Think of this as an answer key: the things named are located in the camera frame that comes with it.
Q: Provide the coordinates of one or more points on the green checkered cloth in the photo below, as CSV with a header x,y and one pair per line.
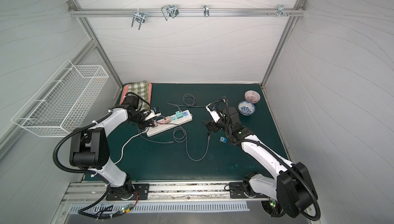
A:
x,y
142,88

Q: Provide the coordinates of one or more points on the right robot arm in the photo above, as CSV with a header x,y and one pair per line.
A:
x,y
290,189

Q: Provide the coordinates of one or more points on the pink tray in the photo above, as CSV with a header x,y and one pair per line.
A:
x,y
123,96

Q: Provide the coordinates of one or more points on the metal crossbar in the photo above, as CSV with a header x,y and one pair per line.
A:
x,y
202,12

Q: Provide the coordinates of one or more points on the blue mp3 player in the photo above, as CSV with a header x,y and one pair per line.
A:
x,y
223,139

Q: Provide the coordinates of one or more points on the white wire basket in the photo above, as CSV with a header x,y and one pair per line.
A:
x,y
63,102

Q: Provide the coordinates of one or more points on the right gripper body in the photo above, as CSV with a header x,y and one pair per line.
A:
x,y
212,124

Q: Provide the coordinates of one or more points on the pink striped bowl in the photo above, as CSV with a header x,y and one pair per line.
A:
x,y
252,96

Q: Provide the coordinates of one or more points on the blue patterned bowl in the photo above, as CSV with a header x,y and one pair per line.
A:
x,y
246,108

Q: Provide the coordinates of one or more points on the aluminium front rail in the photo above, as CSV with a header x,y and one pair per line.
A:
x,y
162,191

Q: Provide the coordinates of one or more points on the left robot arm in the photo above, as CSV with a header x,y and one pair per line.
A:
x,y
89,148

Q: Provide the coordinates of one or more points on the white colourful power strip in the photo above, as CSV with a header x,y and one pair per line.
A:
x,y
187,117

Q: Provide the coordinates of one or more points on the teal USB charger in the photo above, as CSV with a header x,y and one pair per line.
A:
x,y
179,114

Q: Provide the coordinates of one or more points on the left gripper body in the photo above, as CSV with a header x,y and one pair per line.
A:
x,y
148,118

